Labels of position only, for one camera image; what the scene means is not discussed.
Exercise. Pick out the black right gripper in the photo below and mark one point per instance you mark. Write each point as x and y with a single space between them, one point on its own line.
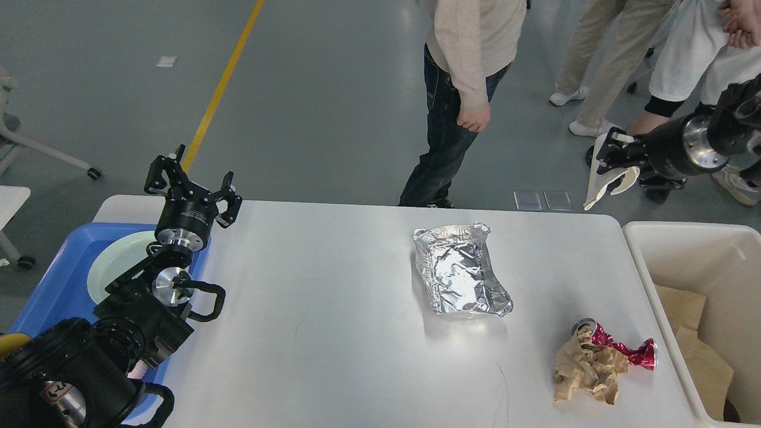
675 151

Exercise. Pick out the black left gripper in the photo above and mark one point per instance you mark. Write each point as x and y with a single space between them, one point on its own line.
182 221

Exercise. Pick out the small cream cup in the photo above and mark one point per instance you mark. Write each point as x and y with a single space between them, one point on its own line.
602 180

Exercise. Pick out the green plate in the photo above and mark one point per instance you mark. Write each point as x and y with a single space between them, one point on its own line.
126 253

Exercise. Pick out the pink ribbed mug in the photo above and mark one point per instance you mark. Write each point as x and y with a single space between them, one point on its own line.
139 371

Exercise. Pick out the brown paper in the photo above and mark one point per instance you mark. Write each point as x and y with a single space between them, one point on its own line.
585 366
683 310

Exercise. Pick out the aluminium foil bag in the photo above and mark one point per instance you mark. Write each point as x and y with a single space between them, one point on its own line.
456 267

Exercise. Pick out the brown paper bag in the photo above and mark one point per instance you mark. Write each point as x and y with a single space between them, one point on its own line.
711 375

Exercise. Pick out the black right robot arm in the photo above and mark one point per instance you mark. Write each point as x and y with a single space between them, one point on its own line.
733 128

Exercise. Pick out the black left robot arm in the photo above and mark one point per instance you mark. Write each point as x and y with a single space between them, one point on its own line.
75 374

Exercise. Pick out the clear floor plate right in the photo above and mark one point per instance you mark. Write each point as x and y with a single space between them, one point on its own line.
558 201

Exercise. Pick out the clear floor plate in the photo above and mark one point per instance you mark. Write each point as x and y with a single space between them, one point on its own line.
558 201
528 201

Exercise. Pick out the clear floor plate left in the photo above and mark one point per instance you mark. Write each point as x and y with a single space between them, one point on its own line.
528 201

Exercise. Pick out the person in black shorts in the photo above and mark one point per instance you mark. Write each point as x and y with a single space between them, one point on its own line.
712 44

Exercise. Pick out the white plastic bin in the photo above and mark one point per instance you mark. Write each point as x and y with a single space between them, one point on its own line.
720 262

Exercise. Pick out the person in khaki trousers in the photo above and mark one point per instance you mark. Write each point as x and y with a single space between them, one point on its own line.
638 25

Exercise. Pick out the brown paper in bin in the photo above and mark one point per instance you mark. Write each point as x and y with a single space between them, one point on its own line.
683 310

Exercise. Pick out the blue plastic tray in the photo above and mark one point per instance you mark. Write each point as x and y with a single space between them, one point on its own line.
63 293

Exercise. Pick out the crushed red drink can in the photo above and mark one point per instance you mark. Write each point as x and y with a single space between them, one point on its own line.
645 356

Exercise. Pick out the white chair base left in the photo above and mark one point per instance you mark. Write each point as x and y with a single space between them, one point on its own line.
13 143

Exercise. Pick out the person in beige sweater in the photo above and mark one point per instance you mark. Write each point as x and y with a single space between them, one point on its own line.
470 47

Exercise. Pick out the blue mug yellow inside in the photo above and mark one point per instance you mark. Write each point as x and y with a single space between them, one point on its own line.
11 342

